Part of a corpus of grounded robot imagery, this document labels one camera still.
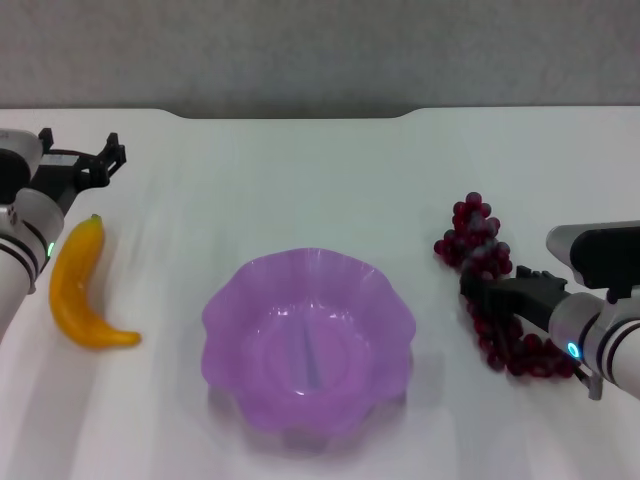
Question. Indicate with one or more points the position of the yellow plastic banana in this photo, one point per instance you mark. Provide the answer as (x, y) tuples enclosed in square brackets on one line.
[(75, 270)]

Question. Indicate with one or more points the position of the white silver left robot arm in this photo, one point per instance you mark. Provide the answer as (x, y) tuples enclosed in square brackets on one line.
[(22, 235)]

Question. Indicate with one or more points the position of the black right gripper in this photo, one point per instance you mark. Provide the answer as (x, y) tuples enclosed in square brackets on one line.
[(542, 302)]

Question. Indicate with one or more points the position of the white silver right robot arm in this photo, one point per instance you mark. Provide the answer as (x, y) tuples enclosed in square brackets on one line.
[(610, 335)]

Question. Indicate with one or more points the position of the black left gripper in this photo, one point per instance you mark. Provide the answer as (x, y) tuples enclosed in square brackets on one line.
[(57, 177)]

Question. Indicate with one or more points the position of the dark red grape bunch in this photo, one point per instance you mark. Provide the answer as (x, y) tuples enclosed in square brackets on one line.
[(475, 235)]

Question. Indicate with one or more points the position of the purple wavy plastic bowl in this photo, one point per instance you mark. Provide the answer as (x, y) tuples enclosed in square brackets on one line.
[(280, 360)]

